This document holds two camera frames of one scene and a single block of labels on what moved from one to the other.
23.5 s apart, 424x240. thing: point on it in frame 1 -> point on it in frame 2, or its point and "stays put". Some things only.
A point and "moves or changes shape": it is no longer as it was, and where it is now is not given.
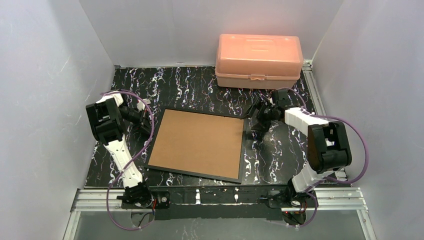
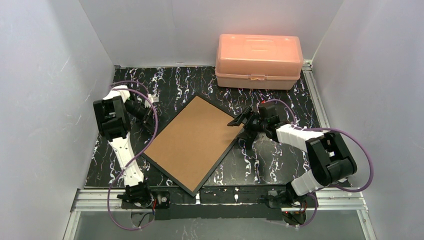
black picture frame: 239,180 -> 187,149
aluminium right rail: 318,102 stays put
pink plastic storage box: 258,61 stays put
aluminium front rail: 320,199 stays put
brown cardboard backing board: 200,143 moves or changes shape
